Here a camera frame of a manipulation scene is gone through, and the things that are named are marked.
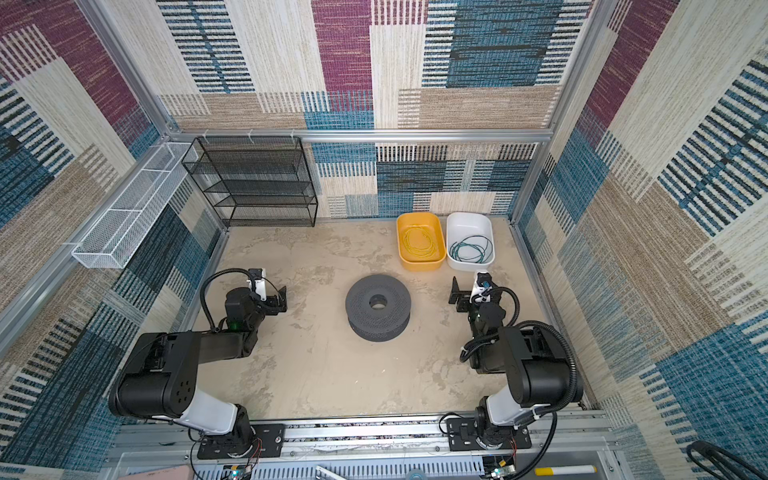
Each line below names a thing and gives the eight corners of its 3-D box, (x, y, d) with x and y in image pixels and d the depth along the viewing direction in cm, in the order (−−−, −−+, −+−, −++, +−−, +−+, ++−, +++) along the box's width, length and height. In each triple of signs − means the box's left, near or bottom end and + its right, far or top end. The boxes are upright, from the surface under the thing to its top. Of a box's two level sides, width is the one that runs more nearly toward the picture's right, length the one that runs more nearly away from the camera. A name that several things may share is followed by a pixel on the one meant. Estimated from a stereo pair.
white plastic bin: (448, 271, 107) (451, 261, 102) (440, 223, 121) (442, 212, 117) (499, 271, 106) (504, 261, 102) (485, 223, 121) (489, 212, 117)
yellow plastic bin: (397, 272, 107) (397, 262, 102) (396, 223, 122) (396, 212, 117) (446, 272, 107) (448, 262, 102) (438, 223, 122) (440, 212, 117)
